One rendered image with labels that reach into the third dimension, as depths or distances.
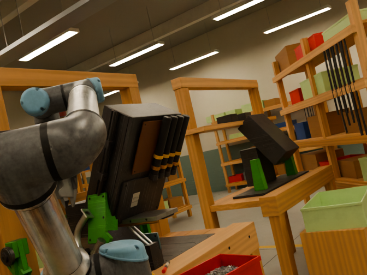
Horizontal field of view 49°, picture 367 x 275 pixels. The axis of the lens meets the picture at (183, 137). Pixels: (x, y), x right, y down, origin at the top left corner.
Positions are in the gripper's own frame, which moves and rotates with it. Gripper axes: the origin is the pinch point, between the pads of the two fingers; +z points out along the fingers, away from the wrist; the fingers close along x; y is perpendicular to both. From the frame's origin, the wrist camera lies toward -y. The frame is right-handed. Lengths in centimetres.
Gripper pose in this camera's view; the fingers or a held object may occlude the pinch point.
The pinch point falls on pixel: (70, 202)
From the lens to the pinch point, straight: 128.6
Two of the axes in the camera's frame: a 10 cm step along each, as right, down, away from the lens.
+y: -5.6, 1.0, -8.2
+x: 8.0, -2.0, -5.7
